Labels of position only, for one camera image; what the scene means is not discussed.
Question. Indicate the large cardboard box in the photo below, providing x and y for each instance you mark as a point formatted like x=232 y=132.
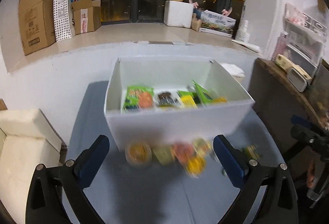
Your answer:
x=36 y=24

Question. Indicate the green jelly cup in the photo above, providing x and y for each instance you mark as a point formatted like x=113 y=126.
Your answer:
x=164 y=154

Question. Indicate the clear drawer organizer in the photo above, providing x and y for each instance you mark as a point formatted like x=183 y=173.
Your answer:
x=303 y=38

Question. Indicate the red lid jelly cup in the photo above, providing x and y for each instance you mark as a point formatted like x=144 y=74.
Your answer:
x=145 y=100

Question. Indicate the brown translucent container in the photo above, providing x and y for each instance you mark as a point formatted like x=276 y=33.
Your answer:
x=318 y=90

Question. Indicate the dark seaweed clear packet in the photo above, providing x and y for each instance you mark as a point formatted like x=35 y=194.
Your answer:
x=168 y=99

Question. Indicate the white storage box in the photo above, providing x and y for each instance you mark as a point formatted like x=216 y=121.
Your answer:
x=167 y=125

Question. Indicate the white alarm clock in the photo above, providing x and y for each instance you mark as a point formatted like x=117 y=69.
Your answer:
x=297 y=80

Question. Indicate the printed landscape carton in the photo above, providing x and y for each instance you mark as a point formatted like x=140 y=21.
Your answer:
x=218 y=24

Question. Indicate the person right hand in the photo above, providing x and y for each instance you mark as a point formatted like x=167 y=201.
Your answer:
x=311 y=174

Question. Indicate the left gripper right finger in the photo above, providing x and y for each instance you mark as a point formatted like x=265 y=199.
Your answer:
x=279 y=202

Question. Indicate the tissue box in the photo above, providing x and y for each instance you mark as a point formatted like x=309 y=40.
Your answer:
x=234 y=70

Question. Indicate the pink jelly cup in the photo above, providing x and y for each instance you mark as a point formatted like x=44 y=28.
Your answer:
x=183 y=152

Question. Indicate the cream patterned small box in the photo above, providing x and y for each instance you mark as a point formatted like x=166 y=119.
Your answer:
x=285 y=64

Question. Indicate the white spray bottle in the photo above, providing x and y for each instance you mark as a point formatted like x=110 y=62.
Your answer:
x=242 y=34

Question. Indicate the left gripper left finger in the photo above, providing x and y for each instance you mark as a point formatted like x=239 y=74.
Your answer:
x=44 y=203

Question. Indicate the orange lid jelly cup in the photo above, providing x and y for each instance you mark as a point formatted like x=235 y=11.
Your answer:
x=138 y=154

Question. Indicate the small open cardboard box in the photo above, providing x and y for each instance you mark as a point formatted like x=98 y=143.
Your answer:
x=86 y=15

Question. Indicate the white foam box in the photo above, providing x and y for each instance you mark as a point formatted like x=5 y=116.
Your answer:
x=178 y=14

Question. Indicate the pale yellow jelly cup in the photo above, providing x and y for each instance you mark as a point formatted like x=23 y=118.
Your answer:
x=202 y=147

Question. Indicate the green seaweed snack pack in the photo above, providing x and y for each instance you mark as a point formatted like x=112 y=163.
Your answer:
x=132 y=95

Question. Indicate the cream leather sofa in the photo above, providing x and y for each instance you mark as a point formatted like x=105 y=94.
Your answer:
x=27 y=139

